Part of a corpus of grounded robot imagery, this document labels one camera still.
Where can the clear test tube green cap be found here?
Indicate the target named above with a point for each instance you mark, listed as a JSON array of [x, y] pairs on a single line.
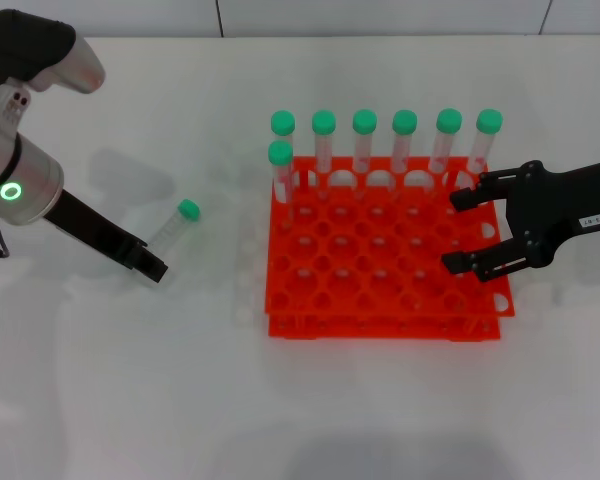
[[364, 121], [283, 122], [449, 121], [404, 122], [489, 121], [170, 227], [324, 122], [281, 152]]

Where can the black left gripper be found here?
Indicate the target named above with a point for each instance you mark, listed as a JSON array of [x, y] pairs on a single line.
[[90, 222]]

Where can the orange test tube rack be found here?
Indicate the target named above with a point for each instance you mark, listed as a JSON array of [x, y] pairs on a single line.
[[347, 162]]

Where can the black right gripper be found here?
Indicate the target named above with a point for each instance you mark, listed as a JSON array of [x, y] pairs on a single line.
[[560, 205]]

